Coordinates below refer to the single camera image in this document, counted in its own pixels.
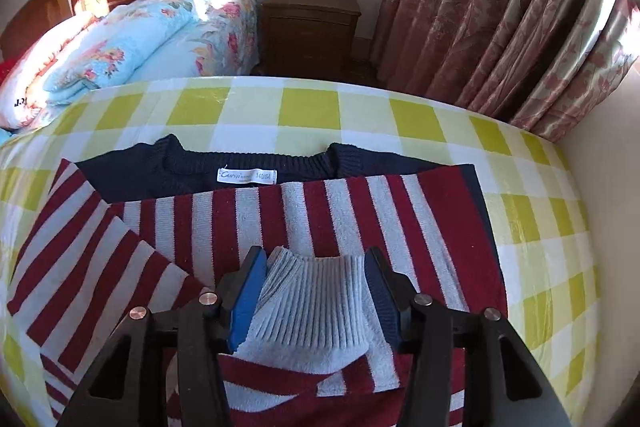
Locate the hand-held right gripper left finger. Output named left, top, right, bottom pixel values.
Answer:
left=57, top=246, right=268, bottom=427

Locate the wooden nightstand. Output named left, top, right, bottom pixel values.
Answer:
left=261, top=0, right=362, bottom=80

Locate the red white navy striped sweater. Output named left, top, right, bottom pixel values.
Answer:
left=6, top=134, right=508, bottom=427

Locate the white printed pillow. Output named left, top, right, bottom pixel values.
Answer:
left=0, top=12, right=101, bottom=132

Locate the plain wooden headboard panel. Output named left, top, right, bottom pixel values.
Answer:
left=0, top=0, right=71, bottom=58

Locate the light blue floral quilt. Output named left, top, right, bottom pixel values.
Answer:
left=42, top=0, right=261, bottom=108

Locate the pink floral curtain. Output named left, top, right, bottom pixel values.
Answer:
left=370, top=0, right=640, bottom=142

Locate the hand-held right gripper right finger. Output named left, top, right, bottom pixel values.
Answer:
left=364, top=247, right=573, bottom=427

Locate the yellow white checked tablecloth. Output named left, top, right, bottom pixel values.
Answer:
left=0, top=76, right=603, bottom=427

